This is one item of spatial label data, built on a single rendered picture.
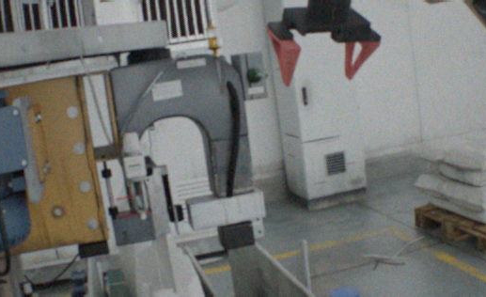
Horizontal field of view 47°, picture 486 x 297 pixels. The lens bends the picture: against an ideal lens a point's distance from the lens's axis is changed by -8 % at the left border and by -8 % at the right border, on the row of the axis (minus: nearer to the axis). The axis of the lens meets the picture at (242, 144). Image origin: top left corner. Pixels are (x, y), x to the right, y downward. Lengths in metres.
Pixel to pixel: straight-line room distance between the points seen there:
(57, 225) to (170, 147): 2.79
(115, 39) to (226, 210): 0.38
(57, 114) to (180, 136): 2.82
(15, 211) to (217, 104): 0.43
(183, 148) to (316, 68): 1.49
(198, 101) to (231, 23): 4.19
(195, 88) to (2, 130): 0.41
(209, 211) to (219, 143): 0.13
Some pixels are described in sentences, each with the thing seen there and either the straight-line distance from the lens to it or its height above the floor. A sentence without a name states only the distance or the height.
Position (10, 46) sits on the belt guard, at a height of 1.39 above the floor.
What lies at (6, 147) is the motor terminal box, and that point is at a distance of 0.85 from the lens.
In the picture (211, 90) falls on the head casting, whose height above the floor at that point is 1.27.
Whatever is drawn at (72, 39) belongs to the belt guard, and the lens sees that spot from 1.00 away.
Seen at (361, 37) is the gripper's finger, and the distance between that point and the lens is 0.77.
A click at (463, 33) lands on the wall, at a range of 6.35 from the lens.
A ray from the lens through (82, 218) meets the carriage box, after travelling 1.11.
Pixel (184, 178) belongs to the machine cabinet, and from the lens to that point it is 3.91.
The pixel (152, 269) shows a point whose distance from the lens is 1.57.
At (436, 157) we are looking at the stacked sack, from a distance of 3.87.
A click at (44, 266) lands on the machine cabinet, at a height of 0.17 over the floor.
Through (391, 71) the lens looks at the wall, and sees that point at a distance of 5.85.
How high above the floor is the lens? 1.32
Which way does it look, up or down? 8 degrees down
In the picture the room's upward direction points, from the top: 8 degrees counter-clockwise
